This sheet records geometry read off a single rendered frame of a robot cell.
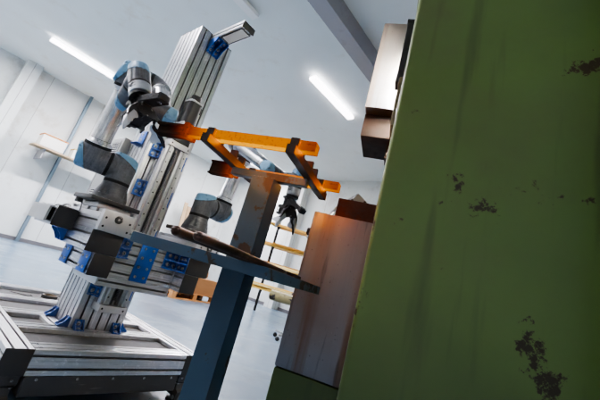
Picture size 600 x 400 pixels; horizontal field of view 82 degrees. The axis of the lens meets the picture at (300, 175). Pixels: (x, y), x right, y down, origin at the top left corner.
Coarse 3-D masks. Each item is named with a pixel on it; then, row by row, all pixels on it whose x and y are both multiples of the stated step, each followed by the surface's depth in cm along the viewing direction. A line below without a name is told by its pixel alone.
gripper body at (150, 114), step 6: (132, 90) 115; (138, 90) 115; (144, 90) 116; (132, 96) 116; (138, 96) 115; (126, 102) 118; (132, 102) 116; (138, 102) 111; (144, 102) 113; (138, 108) 109; (144, 108) 112; (150, 108) 114; (138, 114) 110; (144, 114) 110; (150, 114) 113; (138, 120) 112; (144, 120) 112; (150, 120) 112; (132, 126) 113; (138, 126) 114; (144, 126) 114
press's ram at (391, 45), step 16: (384, 32) 138; (400, 32) 136; (384, 48) 135; (400, 48) 134; (384, 64) 133; (384, 80) 130; (368, 96) 129; (384, 96) 127; (368, 112) 131; (384, 112) 128
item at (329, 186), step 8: (216, 160) 108; (216, 168) 107; (224, 168) 106; (248, 168) 103; (224, 176) 106; (232, 176) 106; (296, 176) 97; (328, 184) 93; (336, 184) 92; (336, 192) 94
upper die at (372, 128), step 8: (368, 120) 131; (376, 120) 130; (384, 120) 130; (368, 128) 130; (376, 128) 129; (384, 128) 128; (368, 136) 129; (376, 136) 128; (384, 136) 127; (368, 144) 135; (376, 144) 133; (384, 144) 131; (368, 152) 142; (376, 152) 140; (384, 152) 138
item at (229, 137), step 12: (156, 132) 86; (168, 132) 84; (180, 132) 82; (192, 132) 82; (216, 132) 80; (228, 132) 79; (240, 132) 78; (228, 144) 81; (240, 144) 79; (252, 144) 77; (264, 144) 75; (276, 144) 74; (300, 144) 72; (312, 144) 72
